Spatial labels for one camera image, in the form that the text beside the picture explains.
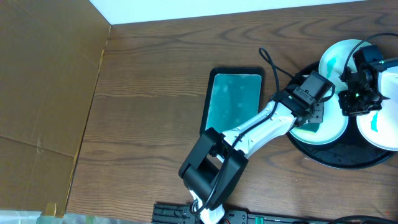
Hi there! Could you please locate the black cable bottom right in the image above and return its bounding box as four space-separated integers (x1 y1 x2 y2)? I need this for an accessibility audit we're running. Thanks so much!
329 215 398 224

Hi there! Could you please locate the white plate with green stain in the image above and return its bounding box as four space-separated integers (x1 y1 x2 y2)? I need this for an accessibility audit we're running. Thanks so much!
356 108 397 151

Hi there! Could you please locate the rectangular black water tray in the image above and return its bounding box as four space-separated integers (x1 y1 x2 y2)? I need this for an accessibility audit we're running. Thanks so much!
200 67 265 134

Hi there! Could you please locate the round black tray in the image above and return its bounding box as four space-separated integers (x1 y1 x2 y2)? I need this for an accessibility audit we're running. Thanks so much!
287 62 395 169

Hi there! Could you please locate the mint green plate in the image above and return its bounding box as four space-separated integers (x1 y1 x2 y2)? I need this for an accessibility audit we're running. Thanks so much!
289 95 349 145
318 39 361 88

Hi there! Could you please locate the yellow green scrubbing sponge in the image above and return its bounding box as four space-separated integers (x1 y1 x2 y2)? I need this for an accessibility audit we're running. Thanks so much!
299 123 320 133

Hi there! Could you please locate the brown cardboard panel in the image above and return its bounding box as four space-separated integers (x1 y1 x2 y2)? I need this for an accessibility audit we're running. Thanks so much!
1 0 111 217

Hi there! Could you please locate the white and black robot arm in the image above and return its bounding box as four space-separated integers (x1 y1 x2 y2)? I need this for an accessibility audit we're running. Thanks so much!
178 86 328 223

